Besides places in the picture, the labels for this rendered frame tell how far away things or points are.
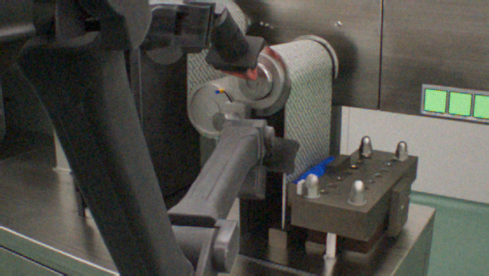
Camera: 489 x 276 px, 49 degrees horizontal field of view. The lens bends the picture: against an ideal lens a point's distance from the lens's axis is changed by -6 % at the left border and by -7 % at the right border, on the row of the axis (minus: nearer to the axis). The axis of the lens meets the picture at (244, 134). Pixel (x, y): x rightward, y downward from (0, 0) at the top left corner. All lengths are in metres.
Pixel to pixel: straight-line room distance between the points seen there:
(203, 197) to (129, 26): 0.39
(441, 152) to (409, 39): 2.54
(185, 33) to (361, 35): 0.60
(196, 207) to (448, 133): 3.24
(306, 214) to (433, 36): 0.52
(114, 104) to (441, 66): 1.05
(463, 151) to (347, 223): 2.77
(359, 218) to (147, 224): 0.69
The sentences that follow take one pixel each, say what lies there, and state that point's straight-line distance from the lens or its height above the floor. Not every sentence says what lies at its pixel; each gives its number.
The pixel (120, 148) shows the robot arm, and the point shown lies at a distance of 0.39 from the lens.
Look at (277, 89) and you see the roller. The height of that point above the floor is 1.24.
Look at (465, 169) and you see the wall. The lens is 3.86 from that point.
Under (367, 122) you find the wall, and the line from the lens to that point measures 3.95.
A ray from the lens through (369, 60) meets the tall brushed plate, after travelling 1.40.
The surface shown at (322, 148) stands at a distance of 1.34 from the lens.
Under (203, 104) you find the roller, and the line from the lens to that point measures 1.24.
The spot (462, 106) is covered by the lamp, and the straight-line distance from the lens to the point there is 1.35.
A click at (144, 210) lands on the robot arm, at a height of 1.28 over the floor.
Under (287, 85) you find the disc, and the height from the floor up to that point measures 1.25.
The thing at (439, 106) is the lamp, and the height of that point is 1.17.
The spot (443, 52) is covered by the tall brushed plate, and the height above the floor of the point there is 1.30.
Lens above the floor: 1.45
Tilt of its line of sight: 16 degrees down
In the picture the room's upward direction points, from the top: straight up
